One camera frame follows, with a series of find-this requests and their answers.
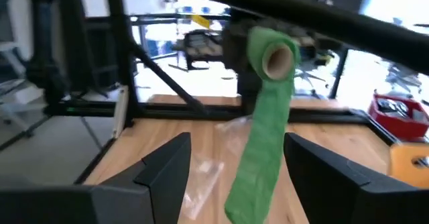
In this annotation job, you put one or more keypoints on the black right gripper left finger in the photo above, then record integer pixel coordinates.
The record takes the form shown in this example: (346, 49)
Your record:
(151, 190)

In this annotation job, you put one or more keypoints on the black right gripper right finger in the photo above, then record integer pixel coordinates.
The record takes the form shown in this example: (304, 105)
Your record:
(335, 190)

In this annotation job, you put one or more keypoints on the clear plastic zip bag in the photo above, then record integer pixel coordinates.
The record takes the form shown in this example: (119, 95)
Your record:
(204, 180)
(234, 133)

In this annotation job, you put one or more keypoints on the green elastic bandage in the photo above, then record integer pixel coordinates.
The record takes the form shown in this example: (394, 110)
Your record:
(264, 150)

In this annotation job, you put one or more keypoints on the black office chair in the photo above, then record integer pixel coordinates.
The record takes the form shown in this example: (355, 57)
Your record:
(201, 44)

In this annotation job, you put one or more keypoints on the yellow tag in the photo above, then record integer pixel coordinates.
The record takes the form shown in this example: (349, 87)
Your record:
(201, 21)

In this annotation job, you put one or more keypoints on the yellow plastic bin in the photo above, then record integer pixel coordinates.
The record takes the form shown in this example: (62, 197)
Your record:
(402, 170)

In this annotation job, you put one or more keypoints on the red plastic bin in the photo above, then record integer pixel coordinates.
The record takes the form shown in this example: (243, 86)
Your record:
(395, 126)

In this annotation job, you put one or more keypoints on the white frame bracket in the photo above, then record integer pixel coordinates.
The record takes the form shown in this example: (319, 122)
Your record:
(120, 113)

